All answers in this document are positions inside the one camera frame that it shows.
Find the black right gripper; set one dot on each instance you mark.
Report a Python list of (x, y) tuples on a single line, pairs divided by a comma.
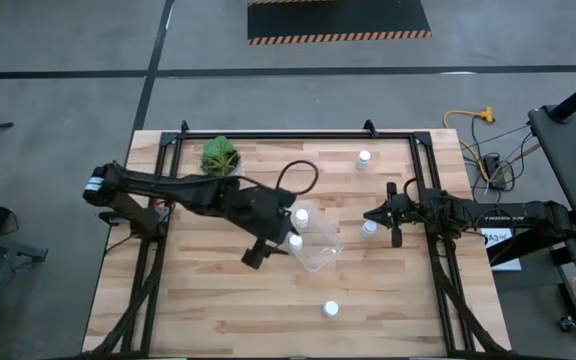
[(404, 212)]

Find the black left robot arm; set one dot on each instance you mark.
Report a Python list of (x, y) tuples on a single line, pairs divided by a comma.
[(168, 185)]

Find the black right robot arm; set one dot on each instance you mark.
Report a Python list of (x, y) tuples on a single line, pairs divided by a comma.
[(508, 217)]

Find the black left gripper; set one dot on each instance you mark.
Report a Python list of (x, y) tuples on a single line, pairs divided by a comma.
[(263, 210)]

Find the black hazard-striped floor mat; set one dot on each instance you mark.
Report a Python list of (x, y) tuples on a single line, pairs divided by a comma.
[(338, 17)]

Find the white paper label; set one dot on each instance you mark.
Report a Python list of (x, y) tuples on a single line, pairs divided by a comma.
[(505, 262)]

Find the white pill bottle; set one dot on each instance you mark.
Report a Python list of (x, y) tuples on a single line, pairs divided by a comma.
[(363, 159), (300, 217), (330, 308), (295, 242), (368, 228)]

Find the black aluminium table frame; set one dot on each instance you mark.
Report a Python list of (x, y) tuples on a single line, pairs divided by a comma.
[(393, 135)]

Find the black power strip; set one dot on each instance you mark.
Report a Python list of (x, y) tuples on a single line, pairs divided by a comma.
[(494, 170)]

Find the cart caster wheel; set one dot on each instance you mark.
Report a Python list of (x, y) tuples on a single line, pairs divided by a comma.
[(567, 324)]

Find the green plant in white pot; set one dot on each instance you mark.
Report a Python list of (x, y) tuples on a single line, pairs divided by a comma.
[(218, 152)]

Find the clear plastic basket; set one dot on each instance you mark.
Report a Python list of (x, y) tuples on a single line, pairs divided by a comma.
[(323, 250)]

